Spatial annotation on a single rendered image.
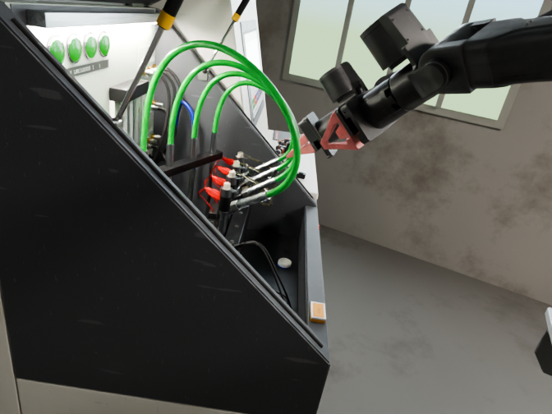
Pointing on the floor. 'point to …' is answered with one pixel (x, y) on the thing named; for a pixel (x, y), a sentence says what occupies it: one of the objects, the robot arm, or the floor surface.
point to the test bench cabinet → (95, 402)
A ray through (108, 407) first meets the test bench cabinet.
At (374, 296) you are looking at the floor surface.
